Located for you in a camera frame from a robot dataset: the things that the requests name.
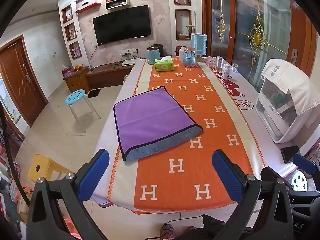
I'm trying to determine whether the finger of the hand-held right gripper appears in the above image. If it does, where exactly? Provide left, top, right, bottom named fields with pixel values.
left=292, top=154, right=320, bottom=178

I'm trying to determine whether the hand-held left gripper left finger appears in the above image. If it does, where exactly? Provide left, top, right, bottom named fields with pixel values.
left=26, top=149, right=110, bottom=240

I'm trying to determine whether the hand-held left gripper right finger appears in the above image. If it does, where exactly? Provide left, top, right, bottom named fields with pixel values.
left=211, top=149, right=294, bottom=240

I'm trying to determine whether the purple towel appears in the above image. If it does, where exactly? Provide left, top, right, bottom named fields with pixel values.
left=113, top=85, right=204, bottom=162

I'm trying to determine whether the black smartphone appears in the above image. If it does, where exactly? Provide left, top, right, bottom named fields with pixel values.
left=280, top=145, right=300, bottom=164

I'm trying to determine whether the white and teal stool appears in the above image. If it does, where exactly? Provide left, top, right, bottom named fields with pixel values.
left=287, top=171, right=308, bottom=193

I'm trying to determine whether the yellow plastic stool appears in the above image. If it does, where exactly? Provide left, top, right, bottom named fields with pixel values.
left=27, top=153, right=75, bottom=193

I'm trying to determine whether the orange H-pattern tablecloth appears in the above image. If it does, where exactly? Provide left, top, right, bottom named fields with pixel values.
left=91, top=55, right=300, bottom=215

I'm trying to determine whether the orange patterned table runner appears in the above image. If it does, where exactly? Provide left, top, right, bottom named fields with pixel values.
left=107, top=56, right=267, bottom=215

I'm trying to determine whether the white appliance with cloth cover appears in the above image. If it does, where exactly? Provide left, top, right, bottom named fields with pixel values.
left=261, top=58, right=320, bottom=128

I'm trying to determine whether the blue round stool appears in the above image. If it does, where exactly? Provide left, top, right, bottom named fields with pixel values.
left=65, top=89, right=101, bottom=124

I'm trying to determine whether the pink slipper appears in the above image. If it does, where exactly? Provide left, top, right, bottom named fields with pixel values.
left=160, top=224, right=176, bottom=240

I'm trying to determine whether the wooden side cabinet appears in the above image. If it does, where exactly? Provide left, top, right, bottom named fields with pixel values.
left=63, top=66, right=91, bottom=93

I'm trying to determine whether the wooden television cabinet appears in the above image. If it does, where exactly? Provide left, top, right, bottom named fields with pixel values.
left=86, top=57, right=140, bottom=90

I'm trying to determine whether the white medicine bottle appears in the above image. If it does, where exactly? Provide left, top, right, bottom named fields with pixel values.
left=221, top=64, right=231, bottom=80

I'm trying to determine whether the red plastic bag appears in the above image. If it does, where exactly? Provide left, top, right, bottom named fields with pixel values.
left=62, top=65, right=74, bottom=78

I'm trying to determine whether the brown wooden door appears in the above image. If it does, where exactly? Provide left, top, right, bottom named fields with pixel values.
left=0, top=36, right=49, bottom=128

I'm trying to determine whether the blue cotton swab holder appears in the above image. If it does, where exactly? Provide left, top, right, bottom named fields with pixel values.
left=183, top=47, right=198, bottom=67

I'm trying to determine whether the green tissue box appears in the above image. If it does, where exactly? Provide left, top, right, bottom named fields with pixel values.
left=154, top=57, right=175, bottom=72

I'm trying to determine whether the teal canister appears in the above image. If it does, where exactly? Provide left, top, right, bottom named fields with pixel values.
left=146, top=47, right=161, bottom=65

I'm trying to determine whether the blue cylindrical container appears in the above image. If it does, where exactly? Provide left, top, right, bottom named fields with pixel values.
left=191, top=33, right=207, bottom=56

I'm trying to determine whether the black round appliance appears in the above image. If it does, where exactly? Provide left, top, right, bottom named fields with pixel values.
left=151, top=44, right=164, bottom=58

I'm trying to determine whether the black flat television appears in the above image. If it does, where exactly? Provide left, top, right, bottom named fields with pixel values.
left=92, top=5, right=152, bottom=47

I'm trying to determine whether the glass sliding door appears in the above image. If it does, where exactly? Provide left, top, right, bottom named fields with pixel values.
left=201, top=0, right=320, bottom=90

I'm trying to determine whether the wall poster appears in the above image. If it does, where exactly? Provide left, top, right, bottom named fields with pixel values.
left=0, top=79, right=22, bottom=126

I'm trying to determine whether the red wall shelf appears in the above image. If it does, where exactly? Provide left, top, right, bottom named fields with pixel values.
left=75, top=2, right=102, bottom=14

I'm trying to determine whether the white box wall shelf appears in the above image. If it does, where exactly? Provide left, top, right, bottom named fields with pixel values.
left=105, top=0, right=129, bottom=10

